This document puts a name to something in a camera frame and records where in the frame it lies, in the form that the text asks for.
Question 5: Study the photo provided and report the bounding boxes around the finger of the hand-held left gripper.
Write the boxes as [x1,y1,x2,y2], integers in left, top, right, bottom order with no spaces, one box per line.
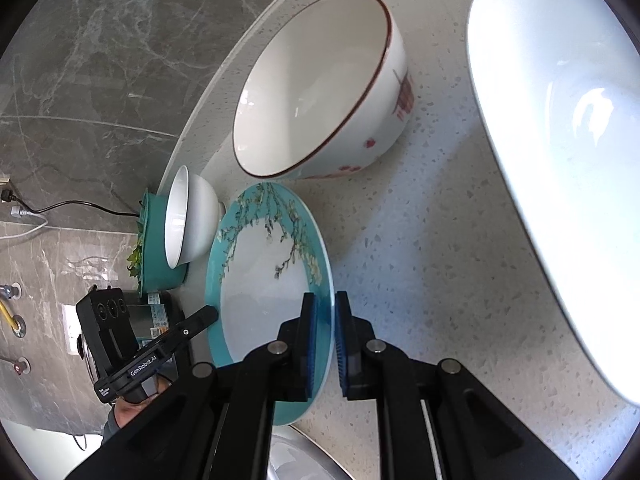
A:
[160,305,220,352]

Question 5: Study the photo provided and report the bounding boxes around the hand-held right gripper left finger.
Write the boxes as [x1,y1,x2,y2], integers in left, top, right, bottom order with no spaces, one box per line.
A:
[65,292,318,480]

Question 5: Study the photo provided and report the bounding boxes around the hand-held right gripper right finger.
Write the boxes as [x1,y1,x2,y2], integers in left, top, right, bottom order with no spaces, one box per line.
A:
[335,290,581,480]

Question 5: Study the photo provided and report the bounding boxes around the teal floral plate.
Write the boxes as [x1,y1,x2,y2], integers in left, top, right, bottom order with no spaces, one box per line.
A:
[206,181,335,426]

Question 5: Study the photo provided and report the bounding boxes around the plain white bowl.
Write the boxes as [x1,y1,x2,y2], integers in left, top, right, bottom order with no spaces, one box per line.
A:
[164,165,226,269]

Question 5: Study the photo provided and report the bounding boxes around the red-rimmed white bowl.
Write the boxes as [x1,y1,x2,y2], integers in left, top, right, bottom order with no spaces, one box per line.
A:
[231,0,416,181]

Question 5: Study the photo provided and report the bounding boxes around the large white plate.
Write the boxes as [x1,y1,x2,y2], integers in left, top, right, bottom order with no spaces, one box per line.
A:
[466,0,640,408]

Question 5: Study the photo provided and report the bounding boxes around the person's left forearm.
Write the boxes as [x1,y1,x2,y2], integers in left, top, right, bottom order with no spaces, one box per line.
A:
[100,412,126,446]

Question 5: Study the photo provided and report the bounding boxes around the person's left hand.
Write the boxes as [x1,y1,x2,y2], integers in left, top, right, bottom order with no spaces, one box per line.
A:
[112,379,174,429]

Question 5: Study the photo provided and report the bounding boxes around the green vegetable scraps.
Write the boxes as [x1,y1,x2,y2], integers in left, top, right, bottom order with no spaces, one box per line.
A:
[126,242,146,278]

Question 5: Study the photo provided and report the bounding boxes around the teal colander basin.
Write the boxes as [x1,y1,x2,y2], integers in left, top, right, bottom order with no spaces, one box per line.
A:
[137,187,188,293]

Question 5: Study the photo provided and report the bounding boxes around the yellow gas pipe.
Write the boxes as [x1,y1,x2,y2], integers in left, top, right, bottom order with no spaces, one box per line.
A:
[0,284,27,339]

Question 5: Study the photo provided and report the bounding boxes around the stainless steel sink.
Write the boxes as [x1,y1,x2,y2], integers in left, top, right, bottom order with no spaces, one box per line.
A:
[267,425,351,480]

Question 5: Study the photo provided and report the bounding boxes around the white wall socket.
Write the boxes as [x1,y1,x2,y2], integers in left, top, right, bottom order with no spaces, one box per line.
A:
[61,303,84,357]

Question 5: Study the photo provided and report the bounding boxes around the red wall valve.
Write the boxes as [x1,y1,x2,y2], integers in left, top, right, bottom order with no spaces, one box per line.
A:
[0,356,32,377]

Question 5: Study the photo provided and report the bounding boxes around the black power cable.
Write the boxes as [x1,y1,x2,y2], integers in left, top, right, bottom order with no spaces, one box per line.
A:
[0,187,142,219]

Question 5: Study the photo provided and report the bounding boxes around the white power cable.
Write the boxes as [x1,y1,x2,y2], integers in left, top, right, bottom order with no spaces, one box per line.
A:
[9,206,49,237]

